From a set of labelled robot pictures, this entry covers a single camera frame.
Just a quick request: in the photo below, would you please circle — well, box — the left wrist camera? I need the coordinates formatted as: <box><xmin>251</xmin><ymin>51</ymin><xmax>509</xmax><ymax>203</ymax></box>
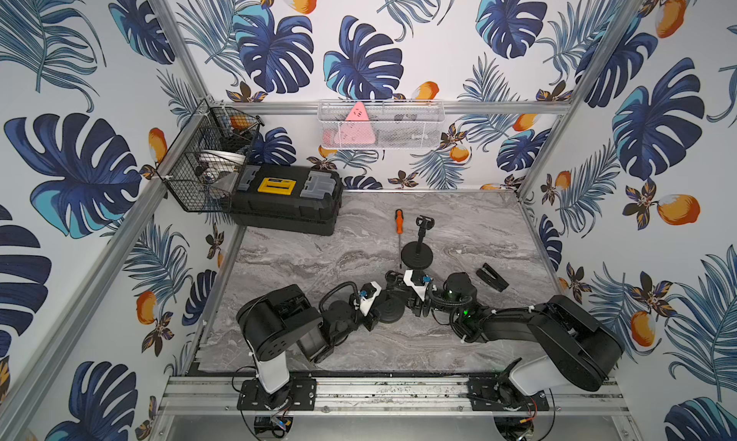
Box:
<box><xmin>358</xmin><ymin>282</ymin><xmax>382</xmax><ymax>316</ymax></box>

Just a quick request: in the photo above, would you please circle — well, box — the orange handled screwdriver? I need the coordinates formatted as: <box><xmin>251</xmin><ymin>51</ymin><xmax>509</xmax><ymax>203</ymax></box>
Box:
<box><xmin>395</xmin><ymin>209</ymin><xmax>404</xmax><ymax>268</ymax></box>

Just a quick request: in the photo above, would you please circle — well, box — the black clip piece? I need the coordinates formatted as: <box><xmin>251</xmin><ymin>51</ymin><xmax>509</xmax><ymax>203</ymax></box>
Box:
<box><xmin>476</xmin><ymin>264</ymin><xmax>510</xmax><ymax>292</ymax></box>

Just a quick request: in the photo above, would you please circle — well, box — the black plastic toolbox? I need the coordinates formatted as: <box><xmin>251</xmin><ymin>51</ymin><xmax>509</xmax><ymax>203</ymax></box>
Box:
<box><xmin>230</xmin><ymin>164</ymin><xmax>344</xmax><ymax>236</ymax></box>

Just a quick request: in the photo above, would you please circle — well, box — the black round base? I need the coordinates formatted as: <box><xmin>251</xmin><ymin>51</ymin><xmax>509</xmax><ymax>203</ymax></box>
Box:
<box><xmin>400</xmin><ymin>241</ymin><xmax>434</xmax><ymax>269</ymax></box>
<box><xmin>374</xmin><ymin>295</ymin><xmax>406</xmax><ymax>324</ymax></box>

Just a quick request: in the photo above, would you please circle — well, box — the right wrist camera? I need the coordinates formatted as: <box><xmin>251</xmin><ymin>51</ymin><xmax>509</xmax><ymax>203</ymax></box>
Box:
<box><xmin>402</xmin><ymin>269</ymin><xmax>433</xmax><ymax>303</ymax></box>

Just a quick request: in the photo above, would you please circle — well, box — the clear mesh wall tray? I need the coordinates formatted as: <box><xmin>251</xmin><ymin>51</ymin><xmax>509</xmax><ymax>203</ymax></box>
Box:
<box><xmin>317</xmin><ymin>101</ymin><xmax>445</xmax><ymax>149</ymax></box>

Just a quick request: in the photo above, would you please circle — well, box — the black wire basket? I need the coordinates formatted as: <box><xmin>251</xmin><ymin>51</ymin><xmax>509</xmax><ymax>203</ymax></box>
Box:
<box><xmin>155</xmin><ymin>101</ymin><xmax>264</xmax><ymax>214</ymax></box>

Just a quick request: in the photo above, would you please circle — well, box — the pink triangle card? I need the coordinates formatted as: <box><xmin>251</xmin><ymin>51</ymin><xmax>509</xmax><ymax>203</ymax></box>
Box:
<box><xmin>333</xmin><ymin>101</ymin><xmax>377</xmax><ymax>147</ymax></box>

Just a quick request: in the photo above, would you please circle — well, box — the black stand pole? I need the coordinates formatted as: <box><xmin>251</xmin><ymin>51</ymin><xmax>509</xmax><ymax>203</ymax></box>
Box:
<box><xmin>416</xmin><ymin>215</ymin><xmax>435</xmax><ymax>254</ymax></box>

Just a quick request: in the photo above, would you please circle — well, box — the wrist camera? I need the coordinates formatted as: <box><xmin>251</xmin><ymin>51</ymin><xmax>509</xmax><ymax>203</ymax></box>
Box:
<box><xmin>358</xmin><ymin>282</ymin><xmax>382</xmax><ymax>316</ymax></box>
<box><xmin>402</xmin><ymin>269</ymin><xmax>433</xmax><ymax>303</ymax></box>

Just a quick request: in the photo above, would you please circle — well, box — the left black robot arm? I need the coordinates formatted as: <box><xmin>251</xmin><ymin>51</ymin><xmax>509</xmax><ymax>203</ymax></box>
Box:
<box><xmin>236</xmin><ymin>281</ymin><xmax>387</xmax><ymax>396</ymax></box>

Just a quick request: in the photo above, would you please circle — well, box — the aluminium front rail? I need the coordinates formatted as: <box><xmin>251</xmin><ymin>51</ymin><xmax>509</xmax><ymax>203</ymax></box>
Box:
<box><xmin>159</xmin><ymin>377</ymin><xmax>630</xmax><ymax>417</ymax></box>

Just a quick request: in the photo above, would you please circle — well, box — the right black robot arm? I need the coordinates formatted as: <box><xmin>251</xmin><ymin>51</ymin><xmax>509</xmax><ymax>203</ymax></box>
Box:
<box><xmin>385</xmin><ymin>270</ymin><xmax>624</xmax><ymax>396</ymax></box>

